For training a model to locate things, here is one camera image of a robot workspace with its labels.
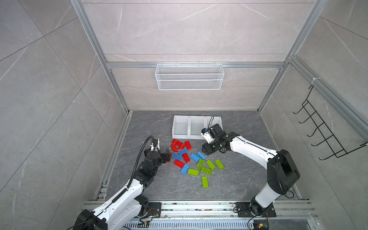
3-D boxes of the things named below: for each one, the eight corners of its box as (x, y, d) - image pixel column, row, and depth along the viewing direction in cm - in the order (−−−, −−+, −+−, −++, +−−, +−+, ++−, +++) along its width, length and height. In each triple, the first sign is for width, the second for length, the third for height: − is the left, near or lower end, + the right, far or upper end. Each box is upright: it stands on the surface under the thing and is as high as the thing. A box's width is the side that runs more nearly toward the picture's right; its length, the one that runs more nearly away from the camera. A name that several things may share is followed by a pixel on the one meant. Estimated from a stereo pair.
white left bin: (172, 139, 104) (171, 134, 98) (174, 121, 115) (173, 115, 110) (189, 139, 104) (189, 134, 98) (188, 121, 115) (189, 115, 110)
